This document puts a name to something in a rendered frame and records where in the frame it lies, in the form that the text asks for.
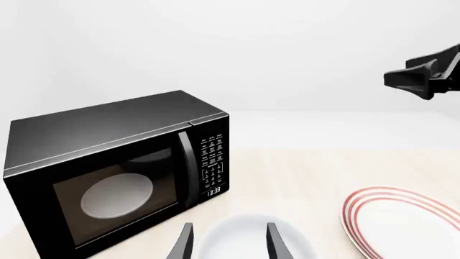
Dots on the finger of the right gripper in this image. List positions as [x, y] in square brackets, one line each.
[413, 78]
[418, 61]

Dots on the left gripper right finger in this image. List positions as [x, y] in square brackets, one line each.
[276, 244]

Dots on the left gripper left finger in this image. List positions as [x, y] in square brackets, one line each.
[185, 244]

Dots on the white bowl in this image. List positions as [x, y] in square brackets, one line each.
[231, 237]

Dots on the white plate with red rings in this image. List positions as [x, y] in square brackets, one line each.
[406, 224]

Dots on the round white microwave turntable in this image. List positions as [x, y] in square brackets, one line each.
[116, 195]

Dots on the black microwave oven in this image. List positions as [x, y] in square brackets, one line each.
[108, 140]

